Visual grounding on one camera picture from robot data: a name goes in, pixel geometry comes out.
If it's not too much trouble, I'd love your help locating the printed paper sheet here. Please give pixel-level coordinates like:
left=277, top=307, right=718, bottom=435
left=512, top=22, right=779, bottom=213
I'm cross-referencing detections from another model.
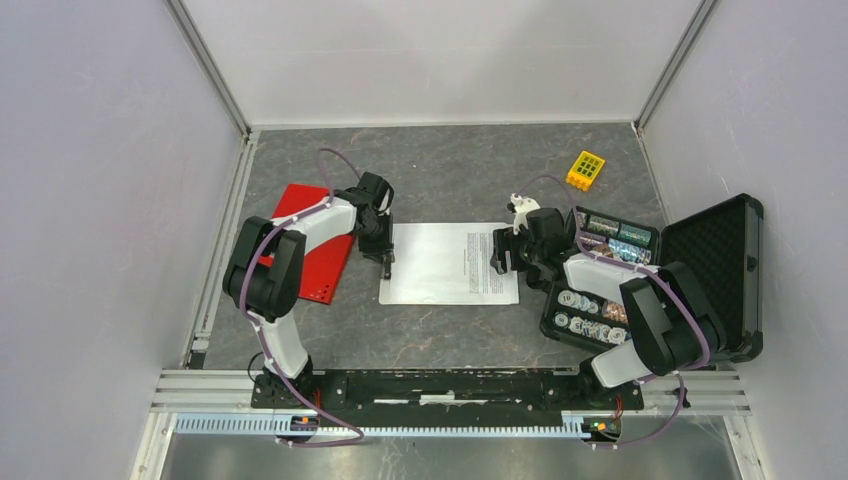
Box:
left=390, top=223, right=521, bottom=306

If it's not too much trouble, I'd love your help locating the white clipboard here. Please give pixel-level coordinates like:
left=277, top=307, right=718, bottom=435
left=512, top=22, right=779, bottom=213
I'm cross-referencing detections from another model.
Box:
left=378, top=223, right=521, bottom=307

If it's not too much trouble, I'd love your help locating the red folder black inside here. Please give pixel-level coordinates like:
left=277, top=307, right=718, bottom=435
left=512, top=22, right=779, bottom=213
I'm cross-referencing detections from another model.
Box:
left=271, top=184, right=355, bottom=305

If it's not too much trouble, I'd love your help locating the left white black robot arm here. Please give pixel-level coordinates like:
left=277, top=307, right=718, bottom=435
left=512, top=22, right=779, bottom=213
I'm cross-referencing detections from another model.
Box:
left=222, top=172, right=395, bottom=408

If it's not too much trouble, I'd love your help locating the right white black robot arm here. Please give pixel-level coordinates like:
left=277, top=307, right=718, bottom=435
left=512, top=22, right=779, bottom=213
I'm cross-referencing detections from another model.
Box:
left=491, top=199, right=727, bottom=408

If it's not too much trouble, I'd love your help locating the yellow toy brick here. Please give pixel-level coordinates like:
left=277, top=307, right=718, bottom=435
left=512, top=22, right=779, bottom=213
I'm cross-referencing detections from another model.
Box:
left=565, top=150, right=605, bottom=192

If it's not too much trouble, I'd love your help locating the black poker chip case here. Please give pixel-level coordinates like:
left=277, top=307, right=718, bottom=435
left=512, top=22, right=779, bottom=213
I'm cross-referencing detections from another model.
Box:
left=539, top=193, right=765, bottom=364

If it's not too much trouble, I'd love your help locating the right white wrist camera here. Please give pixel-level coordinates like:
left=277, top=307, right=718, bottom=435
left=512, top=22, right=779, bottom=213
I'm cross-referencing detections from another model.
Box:
left=507, top=193, right=540, bottom=235

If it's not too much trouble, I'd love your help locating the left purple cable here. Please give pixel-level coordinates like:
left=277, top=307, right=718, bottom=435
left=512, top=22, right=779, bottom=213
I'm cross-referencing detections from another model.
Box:
left=237, top=147, right=367, bottom=449

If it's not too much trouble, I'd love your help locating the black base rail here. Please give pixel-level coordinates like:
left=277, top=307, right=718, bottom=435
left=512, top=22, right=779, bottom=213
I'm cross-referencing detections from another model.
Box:
left=250, top=368, right=645, bottom=429

